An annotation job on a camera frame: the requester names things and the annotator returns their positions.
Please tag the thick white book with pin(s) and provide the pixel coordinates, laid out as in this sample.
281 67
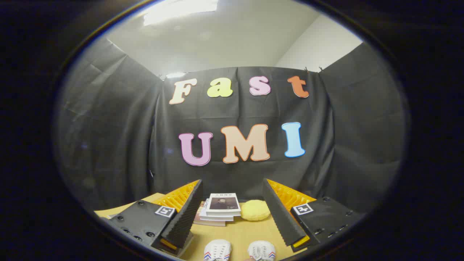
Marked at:
216 218

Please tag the white striped canvas shoe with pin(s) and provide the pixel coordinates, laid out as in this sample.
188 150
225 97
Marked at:
261 251
217 251

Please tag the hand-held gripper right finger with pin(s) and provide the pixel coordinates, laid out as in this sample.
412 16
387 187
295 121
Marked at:
281 217

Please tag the white book with portrait cover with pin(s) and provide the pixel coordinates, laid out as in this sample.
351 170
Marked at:
223 203

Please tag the black backdrop cloth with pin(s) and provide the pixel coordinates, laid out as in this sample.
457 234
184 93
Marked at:
119 145

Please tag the ceiling light panel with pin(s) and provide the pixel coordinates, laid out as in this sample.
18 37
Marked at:
177 9

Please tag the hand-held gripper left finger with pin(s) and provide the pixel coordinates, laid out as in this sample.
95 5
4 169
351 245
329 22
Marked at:
185 217

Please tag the yellow plush cushion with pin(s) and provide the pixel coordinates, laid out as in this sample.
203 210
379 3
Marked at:
255 210

